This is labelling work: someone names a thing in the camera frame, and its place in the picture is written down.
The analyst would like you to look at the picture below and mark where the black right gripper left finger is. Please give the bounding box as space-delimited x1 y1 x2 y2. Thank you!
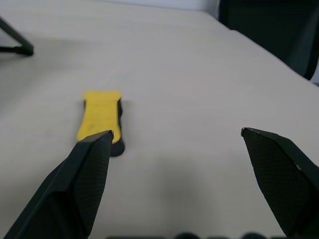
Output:
0 129 115 239

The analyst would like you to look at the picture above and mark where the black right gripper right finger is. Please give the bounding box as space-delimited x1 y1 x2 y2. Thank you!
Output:
240 127 319 239

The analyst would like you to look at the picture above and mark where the yellow and black handle tool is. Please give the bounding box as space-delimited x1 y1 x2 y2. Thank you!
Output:
76 90 127 157

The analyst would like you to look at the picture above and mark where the black office chair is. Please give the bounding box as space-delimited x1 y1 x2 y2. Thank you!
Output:
217 0 319 81

